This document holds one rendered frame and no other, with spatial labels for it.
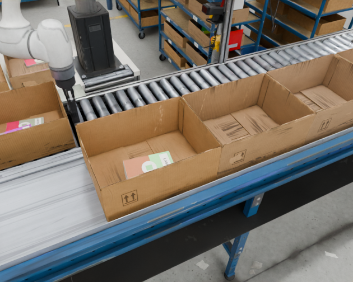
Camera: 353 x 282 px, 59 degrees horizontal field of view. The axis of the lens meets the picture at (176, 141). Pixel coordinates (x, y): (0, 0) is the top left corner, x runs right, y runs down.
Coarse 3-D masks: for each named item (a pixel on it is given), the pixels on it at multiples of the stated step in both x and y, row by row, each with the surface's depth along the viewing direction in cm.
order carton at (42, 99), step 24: (0, 96) 137; (24, 96) 142; (48, 96) 147; (0, 120) 144; (48, 120) 148; (0, 144) 119; (24, 144) 124; (48, 144) 129; (72, 144) 135; (0, 168) 126
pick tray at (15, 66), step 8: (8, 64) 180; (16, 64) 183; (24, 64) 183; (40, 64) 183; (8, 72) 163; (16, 72) 177; (24, 72) 177; (40, 72) 162; (48, 72) 164; (16, 80) 159; (24, 80) 160; (32, 80) 162; (40, 80) 164; (48, 80) 166
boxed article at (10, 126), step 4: (24, 120) 145; (28, 120) 145; (32, 120) 145; (36, 120) 145; (40, 120) 145; (8, 124) 143; (12, 124) 143; (16, 124) 143; (20, 124) 143; (24, 124) 143; (28, 124) 143; (32, 124) 143; (36, 124) 143; (8, 128) 141; (12, 128) 141
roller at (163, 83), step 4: (164, 80) 176; (160, 84) 177; (164, 84) 174; (168, 84) 173; (164, 88) 173; (168, 88) 171; (172, 88) 170; (168, 92) 170; (172, 92) 168; (176, 92) 168; (172, 96) 167; (176, 96) 165; (180, 96) 166
